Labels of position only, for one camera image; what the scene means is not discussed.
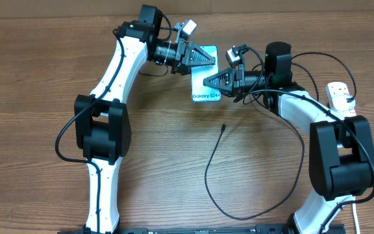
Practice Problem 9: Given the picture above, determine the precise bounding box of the Samsung Galaxy smartphone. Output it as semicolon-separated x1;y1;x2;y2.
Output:
191;45;221;102

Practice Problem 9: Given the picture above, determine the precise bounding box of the black USB-C charging cable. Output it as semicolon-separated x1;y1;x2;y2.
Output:
204;52;357;221

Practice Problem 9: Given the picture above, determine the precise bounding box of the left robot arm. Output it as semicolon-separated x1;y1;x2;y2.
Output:
74;5;216;233

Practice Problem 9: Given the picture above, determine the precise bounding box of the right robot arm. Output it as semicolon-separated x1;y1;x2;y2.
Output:
203;42;374;233

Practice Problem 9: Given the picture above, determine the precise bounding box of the white charger adapter plug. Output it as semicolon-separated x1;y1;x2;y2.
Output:
330;95;356;113

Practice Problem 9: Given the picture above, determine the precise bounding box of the white power strip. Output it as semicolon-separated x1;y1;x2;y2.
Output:
325;82;356;117

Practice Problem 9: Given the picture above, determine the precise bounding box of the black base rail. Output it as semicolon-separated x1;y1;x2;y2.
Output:
56;223;347;234

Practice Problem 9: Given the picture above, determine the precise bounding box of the white power strip cord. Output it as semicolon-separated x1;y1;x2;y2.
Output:
351;203;361;234

